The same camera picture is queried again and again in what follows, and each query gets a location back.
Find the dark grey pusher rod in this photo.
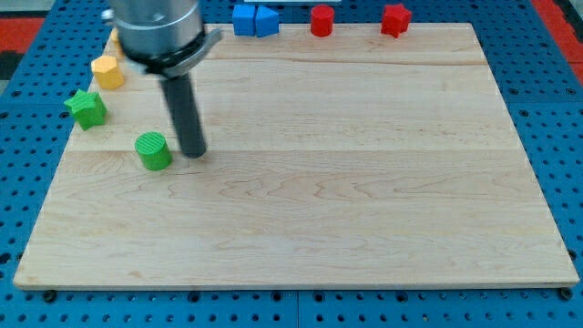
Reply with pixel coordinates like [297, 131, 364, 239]
[160, 74, 207, 159]

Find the green cylinder block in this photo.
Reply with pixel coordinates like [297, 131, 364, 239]
[134, 131, 172, 171]

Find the yellow block behind arm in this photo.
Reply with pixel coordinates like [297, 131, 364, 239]
[110, 27, 125, 59]

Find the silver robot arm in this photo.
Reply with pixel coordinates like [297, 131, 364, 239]
[101, 0, 222, 159]

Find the green star block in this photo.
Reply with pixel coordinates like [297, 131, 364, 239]
[64, 89, 107, 130]

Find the red star block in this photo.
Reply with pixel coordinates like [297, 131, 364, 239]
[381, 4, 413, 38]

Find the yellow hexagon block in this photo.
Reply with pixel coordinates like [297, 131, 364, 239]
[91, 56, 125, 89]

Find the blue cube block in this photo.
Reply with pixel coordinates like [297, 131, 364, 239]
[231, 5, 256, 36]

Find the blue triangle block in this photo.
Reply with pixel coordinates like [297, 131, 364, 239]
[255, 5, 280, 37]

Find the red cylinder block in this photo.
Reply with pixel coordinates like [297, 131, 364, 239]
[310, 5, 334, 37]

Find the light wooden board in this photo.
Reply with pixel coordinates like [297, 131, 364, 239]
[14, 23, 578, 291]

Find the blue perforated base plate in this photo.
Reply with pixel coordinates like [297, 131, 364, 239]
[1, 1, 582, 327]

